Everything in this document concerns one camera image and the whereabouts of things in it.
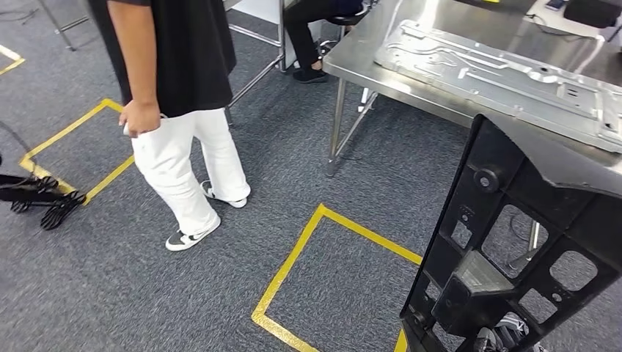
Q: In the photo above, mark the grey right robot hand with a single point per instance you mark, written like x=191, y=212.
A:
x=505, y=337

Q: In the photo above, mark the black plastic plate bracket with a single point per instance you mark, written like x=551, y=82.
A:
x=495, y=146

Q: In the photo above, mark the person's forearm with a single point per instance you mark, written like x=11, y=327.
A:
x=133, y=53

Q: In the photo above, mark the stainless steel workbench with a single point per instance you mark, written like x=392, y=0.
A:
x=359, y=58

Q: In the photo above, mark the aluminium fixture plate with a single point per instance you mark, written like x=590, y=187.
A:
x=486, y=73

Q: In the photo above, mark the white desk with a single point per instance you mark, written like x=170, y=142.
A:
x=549, y=19

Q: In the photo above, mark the black carry case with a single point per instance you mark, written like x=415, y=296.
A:
x=593, y=12

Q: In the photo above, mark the smartphone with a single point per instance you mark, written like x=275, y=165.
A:
x=555, y=4

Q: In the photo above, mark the black stool seat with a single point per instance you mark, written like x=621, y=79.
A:
x=347, y=20

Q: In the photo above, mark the person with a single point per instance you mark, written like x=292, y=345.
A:
x=184, y=48
x=301, y=39

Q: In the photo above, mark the steel side table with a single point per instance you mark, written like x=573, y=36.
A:
x=282, y=34

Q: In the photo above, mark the person's hand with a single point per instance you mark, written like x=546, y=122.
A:
x=141, y=119

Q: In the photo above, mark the small white handheld object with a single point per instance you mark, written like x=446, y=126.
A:
x=126, y=130

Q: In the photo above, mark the yellow floor tape square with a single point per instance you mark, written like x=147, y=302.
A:
x=14, y=64
x=105, y=103

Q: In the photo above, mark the steel frame legs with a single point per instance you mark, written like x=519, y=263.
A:
x=56, y=24

